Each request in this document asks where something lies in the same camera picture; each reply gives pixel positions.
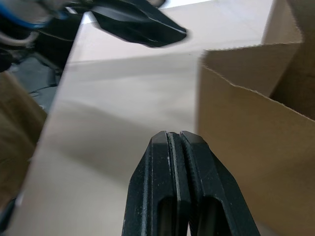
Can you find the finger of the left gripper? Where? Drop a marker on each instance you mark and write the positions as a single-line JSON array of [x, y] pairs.
[[142, 24]]

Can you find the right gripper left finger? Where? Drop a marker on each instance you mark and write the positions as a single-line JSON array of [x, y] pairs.
[[147, 191]]

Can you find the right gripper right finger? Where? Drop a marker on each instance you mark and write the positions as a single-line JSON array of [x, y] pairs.
[[211, 196]]

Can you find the brown paper bag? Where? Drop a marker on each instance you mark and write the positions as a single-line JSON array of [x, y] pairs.
[[246, 135]]

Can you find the brown cardboard box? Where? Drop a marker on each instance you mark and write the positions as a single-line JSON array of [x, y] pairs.
[[14, 127]]

